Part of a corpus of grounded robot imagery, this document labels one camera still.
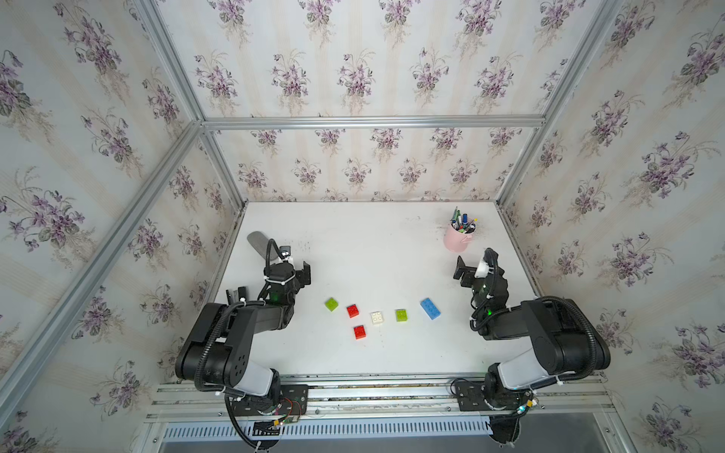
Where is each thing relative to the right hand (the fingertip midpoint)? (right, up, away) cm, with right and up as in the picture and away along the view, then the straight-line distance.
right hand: (480, 260), depth 90 cm
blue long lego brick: (-17, -15, -2) cm, 23 cm away
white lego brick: (-34, -17, -4) cm, 38 cm away
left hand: (-63, -2, +2) cm, 63 cm away
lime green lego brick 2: (-26, -18, -2) cm, 32 cm away
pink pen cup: (-4, +6, +12) cm, 14 cm away
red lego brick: (-42, -16, -2) cm, 45 cm away
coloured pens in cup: (-3, +13, +11) cm, 17 cm away
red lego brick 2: (-39, -21, -6) cm, 45 cm away
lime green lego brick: (-49, -14, 0) cm, 51 cm away
